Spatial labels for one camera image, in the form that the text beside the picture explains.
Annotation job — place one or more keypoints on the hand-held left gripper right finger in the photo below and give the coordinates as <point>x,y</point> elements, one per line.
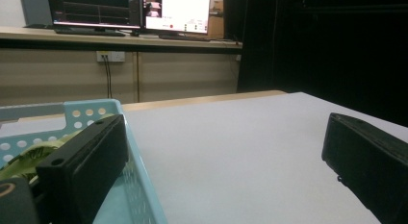
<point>369,166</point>

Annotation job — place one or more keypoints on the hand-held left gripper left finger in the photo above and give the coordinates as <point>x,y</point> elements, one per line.
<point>83,172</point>

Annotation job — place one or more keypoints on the green printed baby romper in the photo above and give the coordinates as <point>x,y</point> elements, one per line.
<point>29,153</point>

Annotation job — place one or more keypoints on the light blue plastic basket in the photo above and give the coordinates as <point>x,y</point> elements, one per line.
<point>141,192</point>

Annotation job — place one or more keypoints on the wooden table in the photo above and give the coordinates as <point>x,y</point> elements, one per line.
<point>192,100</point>

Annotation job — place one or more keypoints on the long wooden desk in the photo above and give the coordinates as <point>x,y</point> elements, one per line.
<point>96,39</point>

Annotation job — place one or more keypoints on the black curtain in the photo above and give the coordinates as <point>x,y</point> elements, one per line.
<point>320,41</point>

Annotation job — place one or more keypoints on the black keyboard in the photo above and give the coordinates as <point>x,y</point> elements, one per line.
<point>183,37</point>
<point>86,32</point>

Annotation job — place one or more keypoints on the dark computer monitor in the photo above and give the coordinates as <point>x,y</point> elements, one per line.
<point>93,9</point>

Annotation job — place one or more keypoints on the grey computer case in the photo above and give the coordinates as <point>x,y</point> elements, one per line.
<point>33,9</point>

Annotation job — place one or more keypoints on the bright computer monitor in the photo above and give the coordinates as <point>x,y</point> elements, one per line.
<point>183,9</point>

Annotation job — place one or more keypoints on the cardboard box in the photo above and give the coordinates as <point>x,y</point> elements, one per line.
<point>216,25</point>

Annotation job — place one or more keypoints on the white wall socket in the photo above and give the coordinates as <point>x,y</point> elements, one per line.
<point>110,56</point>

